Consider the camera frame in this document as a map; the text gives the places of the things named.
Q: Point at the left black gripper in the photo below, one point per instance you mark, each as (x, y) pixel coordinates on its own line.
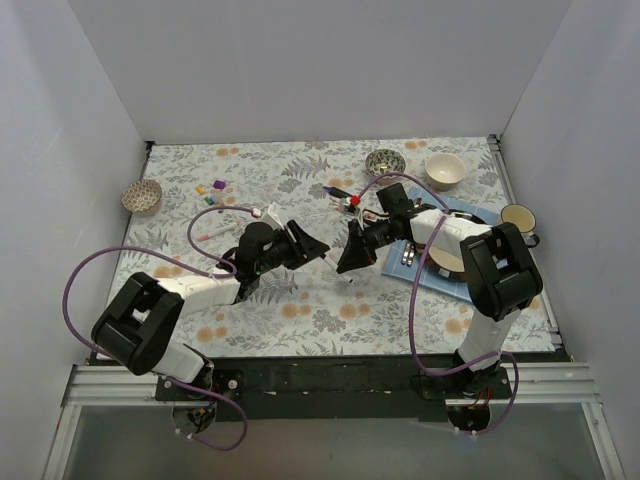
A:
(294, 243)

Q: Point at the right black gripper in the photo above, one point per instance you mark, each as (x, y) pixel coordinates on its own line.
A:
(360, 241)

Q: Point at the black capped marker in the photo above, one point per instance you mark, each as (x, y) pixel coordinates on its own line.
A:
(327, 259)

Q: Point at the purple black highlighter pen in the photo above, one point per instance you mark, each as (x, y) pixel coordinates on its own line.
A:
(336, 192)

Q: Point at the pink capped marker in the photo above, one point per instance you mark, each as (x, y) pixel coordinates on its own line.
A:
(218, 231)

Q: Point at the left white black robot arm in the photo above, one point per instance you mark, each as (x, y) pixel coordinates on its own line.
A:
(136, 328)

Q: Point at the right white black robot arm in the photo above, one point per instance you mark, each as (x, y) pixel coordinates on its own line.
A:
(501, 277)

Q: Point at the floral tablecloth mat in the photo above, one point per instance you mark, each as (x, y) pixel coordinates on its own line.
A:
(310, 311)

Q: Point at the blue checked cloth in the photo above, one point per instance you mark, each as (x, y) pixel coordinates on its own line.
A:
(393, 266)

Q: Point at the dark rimmed dinner plate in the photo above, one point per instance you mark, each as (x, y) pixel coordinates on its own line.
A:
(444, 272)

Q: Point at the floral dark patterned bowl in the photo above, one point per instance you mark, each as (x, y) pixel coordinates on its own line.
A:
(383, 161)

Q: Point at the cream ceramic bowl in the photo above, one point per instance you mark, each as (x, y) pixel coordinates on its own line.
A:
(444, 171)

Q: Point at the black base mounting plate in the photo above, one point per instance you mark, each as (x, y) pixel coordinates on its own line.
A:
(348, 387)

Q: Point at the patterned bowl at left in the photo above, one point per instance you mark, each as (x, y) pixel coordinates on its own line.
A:
(142, 197)

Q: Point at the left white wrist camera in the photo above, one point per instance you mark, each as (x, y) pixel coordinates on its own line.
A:
(269, 216)

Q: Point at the cream mug dark handle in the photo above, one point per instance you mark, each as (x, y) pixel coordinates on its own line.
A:
(525, 221)

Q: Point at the aluminium frame rail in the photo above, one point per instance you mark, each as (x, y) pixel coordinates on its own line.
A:
(530, 383)

